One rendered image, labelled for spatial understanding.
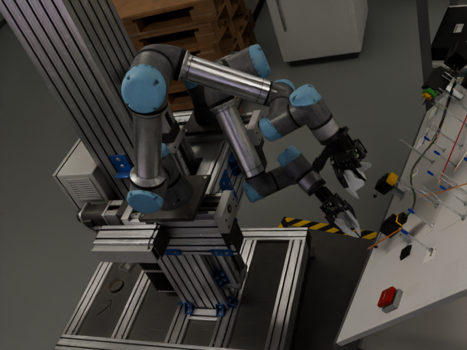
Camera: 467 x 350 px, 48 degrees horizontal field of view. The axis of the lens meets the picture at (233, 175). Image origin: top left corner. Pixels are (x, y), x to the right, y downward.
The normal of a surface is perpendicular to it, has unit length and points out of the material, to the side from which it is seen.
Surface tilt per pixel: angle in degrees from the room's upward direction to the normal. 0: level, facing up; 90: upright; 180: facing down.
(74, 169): 0
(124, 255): 90
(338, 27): 90
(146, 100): 83
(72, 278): 0
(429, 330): 0
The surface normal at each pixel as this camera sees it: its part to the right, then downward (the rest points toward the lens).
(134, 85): -0.09, 0.57
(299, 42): -0.25, 0.68
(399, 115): -0.30, -0.73
